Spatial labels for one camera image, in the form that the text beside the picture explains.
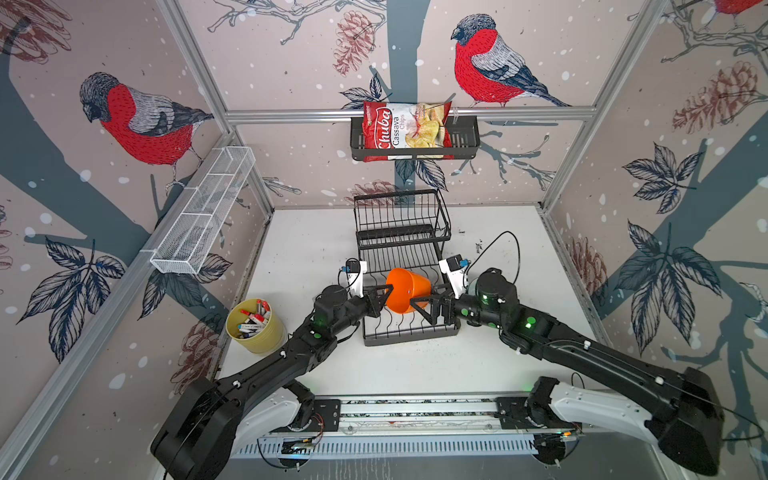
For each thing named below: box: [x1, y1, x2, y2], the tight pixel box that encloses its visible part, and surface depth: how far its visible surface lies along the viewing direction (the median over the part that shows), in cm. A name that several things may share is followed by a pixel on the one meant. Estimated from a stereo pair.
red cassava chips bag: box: [362, 101, 453, 163], surface depth 90 cm
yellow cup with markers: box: [225, 298, 287, 356], surface depth 80 cm
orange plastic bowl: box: [386, 268, 433, 314], surface depth 76 cm
